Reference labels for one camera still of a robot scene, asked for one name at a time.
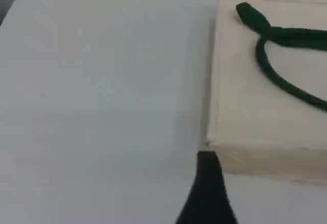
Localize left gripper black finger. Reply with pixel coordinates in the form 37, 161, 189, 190
175, 151, 239, 224

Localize white fabric bag green handles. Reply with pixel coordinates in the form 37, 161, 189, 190
205, 0, 327, 185

